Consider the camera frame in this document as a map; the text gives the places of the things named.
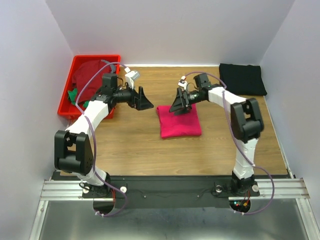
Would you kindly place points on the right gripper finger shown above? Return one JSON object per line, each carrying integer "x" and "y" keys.
{"x": 176, "y": 105}
{"x": 184, "y": 110}

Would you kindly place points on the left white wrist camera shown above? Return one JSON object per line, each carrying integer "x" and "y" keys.
{"x": 131, "y": 77}

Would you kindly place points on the dark red t shirt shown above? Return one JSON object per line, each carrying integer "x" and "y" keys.
{"x": 84, "y": 73}

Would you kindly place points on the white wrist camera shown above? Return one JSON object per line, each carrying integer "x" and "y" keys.
{"x": 182, "y": 83}
{"x": 131, "y": 77}

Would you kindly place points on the grey t shirt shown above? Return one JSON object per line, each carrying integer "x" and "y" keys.
{"x": 113, "y": 66}

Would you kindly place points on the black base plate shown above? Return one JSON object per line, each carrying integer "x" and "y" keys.
{"x": 155, "y": 192}

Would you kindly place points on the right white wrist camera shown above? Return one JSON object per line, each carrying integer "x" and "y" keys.
{"x": 182, "y": 83}

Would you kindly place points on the folded black t shirt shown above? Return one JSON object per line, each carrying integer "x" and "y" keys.
{"x": 242, "y": 79}

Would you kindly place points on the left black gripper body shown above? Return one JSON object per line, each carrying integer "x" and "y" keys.
{"x": 133, "y": 101}

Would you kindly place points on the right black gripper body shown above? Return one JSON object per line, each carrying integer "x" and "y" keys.
{"x": 188, "y": 98}

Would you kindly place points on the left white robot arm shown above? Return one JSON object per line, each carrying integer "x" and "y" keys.
{"x": 73, "y": 151}

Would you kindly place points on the pink t shirt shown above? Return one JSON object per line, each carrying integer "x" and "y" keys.
{"x": 184, "y": 125}

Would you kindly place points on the green t shirt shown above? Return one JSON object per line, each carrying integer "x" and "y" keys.
{"x": 72, "y": 97}

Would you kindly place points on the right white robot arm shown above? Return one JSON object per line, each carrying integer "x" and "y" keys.
{"x": 243, "y": 117}

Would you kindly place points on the aluminium frame rail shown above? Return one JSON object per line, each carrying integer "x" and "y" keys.
{"x": 133, "y": 147}

